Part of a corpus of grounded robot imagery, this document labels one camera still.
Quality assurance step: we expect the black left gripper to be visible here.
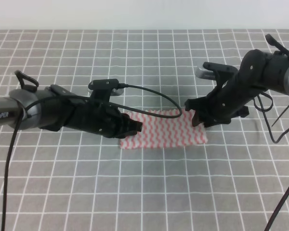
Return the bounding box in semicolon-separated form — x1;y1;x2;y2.
67;97;143;139

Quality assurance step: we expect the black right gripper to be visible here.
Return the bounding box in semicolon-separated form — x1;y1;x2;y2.
184;81;250;128

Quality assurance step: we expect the pink white wavy towel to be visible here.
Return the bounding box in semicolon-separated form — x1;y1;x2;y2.
120;110;208;149

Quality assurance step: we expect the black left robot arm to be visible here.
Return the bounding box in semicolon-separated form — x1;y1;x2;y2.
0;70;142;139

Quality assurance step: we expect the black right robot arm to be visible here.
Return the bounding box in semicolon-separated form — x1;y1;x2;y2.
184;34;289;128

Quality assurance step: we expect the grey checked tablecloth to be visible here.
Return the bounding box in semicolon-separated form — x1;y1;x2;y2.
0;29;289;231

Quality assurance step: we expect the black left camera cable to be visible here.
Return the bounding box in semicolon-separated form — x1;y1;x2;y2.
0;83;183;231

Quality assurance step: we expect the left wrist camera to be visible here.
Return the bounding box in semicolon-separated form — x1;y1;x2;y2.
88;79;124;102

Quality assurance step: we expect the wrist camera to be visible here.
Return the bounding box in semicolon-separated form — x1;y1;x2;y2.
88;79;124;102
195;62;238;88

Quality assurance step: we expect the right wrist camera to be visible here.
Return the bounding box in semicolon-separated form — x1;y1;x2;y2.
195;62;238;88

